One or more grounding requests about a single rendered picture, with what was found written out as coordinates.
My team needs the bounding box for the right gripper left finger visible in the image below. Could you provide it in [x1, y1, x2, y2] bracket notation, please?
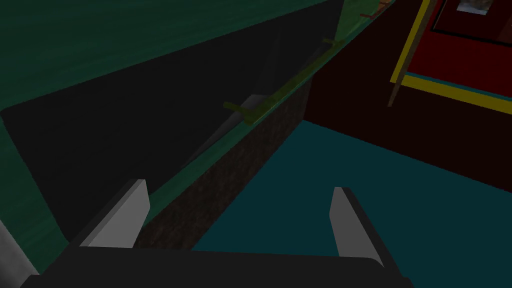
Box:
[67, 178, 151, 249]

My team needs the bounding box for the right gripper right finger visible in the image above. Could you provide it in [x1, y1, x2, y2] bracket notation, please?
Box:
[328, 186, 396, 269]

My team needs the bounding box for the red panel with yellow border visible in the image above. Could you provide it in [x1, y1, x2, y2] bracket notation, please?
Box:
[389, 0, 512, 116]

